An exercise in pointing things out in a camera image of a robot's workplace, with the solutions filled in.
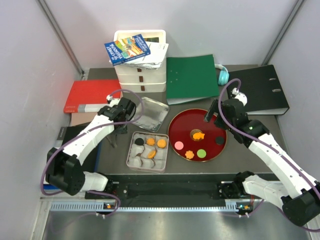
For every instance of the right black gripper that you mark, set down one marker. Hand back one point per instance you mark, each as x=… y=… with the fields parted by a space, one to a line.
x=209 y=114

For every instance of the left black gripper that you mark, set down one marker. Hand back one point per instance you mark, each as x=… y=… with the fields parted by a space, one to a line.
x=122 y=131

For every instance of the silver tin lid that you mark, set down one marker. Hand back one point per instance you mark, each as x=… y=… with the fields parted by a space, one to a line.
x=153 y=114

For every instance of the black round cookie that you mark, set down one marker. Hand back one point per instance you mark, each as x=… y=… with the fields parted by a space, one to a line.
x=219 y=140
x=139 y=141

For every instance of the metal tongs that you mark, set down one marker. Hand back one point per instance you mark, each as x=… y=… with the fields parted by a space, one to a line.
x=112 y=138

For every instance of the orange flower cookie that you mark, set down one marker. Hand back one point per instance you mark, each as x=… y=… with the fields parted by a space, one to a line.
x=189 y=154
x=150 y=141

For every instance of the orange round waffle cookie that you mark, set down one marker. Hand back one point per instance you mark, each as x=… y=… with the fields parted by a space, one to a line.
x=161 y=143

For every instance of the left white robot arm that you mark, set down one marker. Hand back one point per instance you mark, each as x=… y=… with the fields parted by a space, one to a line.
x=64 y=169

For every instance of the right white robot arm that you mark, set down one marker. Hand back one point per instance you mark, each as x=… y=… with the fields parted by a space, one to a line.
x=297 y=194

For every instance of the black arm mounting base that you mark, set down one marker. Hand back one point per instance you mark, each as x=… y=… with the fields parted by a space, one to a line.
x=167 y=189

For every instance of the brown cupcake liner cookie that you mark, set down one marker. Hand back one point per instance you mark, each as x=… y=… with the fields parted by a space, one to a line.
x=194 y=131

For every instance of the orange fish cookie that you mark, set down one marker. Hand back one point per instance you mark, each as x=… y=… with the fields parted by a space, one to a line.
x=198 y=136

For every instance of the red round tray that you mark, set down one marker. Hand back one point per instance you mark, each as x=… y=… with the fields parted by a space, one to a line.
x=184 y=122

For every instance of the teal headphones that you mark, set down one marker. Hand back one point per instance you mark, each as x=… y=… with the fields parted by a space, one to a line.
x=223 y=74

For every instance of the green round cookie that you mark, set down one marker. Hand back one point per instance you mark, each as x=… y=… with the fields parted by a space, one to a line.
x=201 y=153

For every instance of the green binder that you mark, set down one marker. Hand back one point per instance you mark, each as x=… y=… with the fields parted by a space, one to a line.
x=190 y=79

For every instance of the pink round cookie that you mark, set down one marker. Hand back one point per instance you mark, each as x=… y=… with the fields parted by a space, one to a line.
x=178 y=145

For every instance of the red binder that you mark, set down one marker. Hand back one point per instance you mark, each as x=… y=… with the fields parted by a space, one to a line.
x=89 y=95

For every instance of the cookie tin with paper cups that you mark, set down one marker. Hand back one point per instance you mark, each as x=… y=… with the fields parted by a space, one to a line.
x=137 y=155

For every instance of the brown cardboard folder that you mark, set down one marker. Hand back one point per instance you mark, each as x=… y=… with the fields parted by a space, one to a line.
x=78 y=118

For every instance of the white stacked drawer boxes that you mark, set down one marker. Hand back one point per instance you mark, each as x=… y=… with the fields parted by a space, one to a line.
x=141 y=80

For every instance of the black lever arch binder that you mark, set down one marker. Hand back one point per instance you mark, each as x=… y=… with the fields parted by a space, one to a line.
x=262 y=87

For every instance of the blue paperback book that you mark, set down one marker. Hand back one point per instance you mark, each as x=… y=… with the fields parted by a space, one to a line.
x=127 y=49

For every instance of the white spiral notebook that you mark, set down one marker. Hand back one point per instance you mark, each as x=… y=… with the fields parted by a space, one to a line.
x=154 y=60

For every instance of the black book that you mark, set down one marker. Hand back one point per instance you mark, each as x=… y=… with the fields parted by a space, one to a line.
x=67 y=133

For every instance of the white slotted cable duct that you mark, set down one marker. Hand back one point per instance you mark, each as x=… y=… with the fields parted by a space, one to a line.
x=100 y=206

